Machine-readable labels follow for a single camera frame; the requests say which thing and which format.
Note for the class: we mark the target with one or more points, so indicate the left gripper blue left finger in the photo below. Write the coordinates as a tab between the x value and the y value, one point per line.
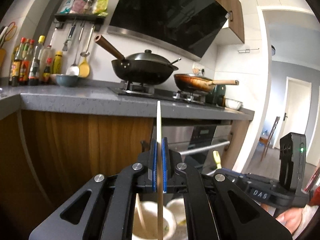
152	165

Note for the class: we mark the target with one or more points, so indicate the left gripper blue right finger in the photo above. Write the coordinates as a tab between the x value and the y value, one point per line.
165	157

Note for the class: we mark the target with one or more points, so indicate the long wooden chopstick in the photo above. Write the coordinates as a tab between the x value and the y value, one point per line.
159	172

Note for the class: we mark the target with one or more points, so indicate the green-handled yellow utensil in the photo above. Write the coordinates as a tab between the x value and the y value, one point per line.
217	159

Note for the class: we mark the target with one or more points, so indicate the person's right hand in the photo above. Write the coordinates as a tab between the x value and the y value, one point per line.
297	219

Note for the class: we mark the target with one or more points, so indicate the stainless steel built-in oven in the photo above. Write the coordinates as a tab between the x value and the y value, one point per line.
196	144

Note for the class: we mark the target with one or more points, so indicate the wooden dining chair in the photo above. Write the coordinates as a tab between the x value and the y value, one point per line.
266	141

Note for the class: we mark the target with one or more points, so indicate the gas stove top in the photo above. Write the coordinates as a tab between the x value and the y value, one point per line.
141	90

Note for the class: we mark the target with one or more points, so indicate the copper frying pan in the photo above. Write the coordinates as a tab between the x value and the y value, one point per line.
192	83

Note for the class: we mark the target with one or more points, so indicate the white ceramic double utensil holder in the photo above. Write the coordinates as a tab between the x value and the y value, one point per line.
174	221

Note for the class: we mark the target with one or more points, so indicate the green air fryer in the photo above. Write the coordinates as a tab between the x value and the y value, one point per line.
219	95

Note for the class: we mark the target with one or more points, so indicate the white metal bowl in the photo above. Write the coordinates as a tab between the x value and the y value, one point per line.
233	104

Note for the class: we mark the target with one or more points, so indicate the yellow hanging spatula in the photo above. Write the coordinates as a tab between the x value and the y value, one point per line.
84	68

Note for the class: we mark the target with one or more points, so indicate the wooden cabinet door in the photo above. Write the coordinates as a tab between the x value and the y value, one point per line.
46	157

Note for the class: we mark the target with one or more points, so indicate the blue-grey ceramic bowl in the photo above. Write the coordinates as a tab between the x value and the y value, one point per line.
66	80

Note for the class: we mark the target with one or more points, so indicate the black range hood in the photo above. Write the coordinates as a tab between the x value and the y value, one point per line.
185	27

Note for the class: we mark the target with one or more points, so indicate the yellow-cap oil bottle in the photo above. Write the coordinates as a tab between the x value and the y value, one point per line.
34	72

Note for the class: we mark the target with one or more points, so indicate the dark sauce bottle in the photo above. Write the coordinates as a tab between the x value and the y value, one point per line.
15	70

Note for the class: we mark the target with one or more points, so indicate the wooden knife block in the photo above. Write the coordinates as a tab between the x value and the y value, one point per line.
2	55

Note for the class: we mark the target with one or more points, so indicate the black wok with wooden handle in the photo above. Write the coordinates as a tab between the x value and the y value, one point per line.
146	67

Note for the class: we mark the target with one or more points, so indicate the black wall spice shelf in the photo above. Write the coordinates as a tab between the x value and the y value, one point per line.
98	21

